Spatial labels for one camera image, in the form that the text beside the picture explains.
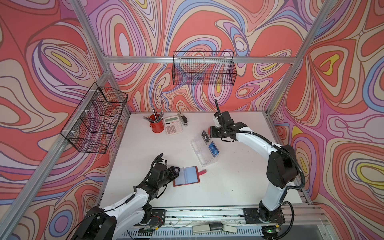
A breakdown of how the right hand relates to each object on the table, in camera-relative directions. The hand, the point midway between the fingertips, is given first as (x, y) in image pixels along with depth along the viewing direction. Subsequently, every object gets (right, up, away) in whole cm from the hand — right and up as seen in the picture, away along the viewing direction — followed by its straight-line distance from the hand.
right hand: (212, 135), depth 91 cm
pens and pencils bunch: (-39, +11, +14) cm, 43 cm away
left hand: (-19, -20, -5) cm, 28 cm away
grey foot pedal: (-3, -40, -24) cm, 47 cm away
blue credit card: (0, -8, -2) cm, 8 cm away
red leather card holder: (-15, -24, -3) cm, 28 cm away
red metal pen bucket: (-38, +7, +16) cm, 42 cm away
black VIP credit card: (-4, -1, +3) cm, 5 cm away
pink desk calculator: (-27, +7, +18) cm, 33 cm away
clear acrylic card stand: (-5, -12, +2) cm, 13 cm away
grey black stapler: (-20, +11, +20) cm, 30 cm away
